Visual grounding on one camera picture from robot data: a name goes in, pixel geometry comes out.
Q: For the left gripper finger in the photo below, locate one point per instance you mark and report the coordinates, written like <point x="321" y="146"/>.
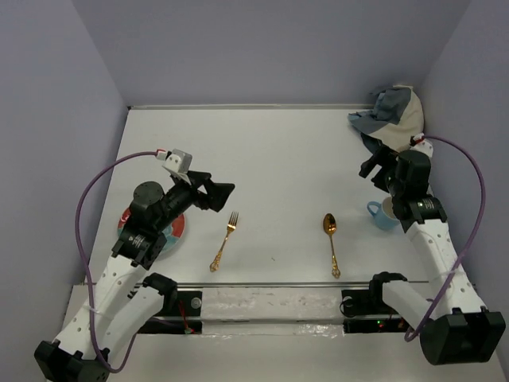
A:
<point x="218" y="190"/>
<point x="213" y="203"/>

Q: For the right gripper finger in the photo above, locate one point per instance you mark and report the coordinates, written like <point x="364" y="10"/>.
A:
<point x="380" y="180"/>
<point x="369" y="165"/>

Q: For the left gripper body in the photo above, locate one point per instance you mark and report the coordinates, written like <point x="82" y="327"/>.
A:
<point x="183" y="194"/>

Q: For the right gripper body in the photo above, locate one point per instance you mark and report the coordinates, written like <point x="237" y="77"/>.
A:
<point x="390" y="159"/>

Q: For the red and teal plate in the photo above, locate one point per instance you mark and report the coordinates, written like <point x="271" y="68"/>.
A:
<point x="173" y="233"/>

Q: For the light blue mug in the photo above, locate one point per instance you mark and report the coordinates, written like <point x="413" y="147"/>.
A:
<point x="383" y="214"/>

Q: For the striped cloth placemat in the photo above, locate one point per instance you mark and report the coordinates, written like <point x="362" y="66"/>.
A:
<point x="395" y="118"/>

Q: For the gold fork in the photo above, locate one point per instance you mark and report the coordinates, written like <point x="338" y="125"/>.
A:
<point x="231" y="227"/>

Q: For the gold spoon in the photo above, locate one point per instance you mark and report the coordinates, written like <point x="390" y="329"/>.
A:
<point x="330" y="227"/>

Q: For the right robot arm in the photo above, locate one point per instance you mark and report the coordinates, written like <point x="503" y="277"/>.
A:
<point x="455" y="327"/>

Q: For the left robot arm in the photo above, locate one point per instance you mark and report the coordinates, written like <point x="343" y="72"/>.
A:
<point x="127" y="293"/>

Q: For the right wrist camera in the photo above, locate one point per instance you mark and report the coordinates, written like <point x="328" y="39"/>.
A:
<point x="421" y="144"/>

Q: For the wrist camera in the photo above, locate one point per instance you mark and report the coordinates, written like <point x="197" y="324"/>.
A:
<point x="421" y="144"/>
<point x="177" y="162"/>

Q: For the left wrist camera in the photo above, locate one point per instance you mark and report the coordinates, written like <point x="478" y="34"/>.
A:
<point x="177" y="162"/>

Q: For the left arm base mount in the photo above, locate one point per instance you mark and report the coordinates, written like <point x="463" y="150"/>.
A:
<point x="181" y="316"/>

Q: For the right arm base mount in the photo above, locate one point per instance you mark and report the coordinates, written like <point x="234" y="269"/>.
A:
<point x="363" y="315"/>

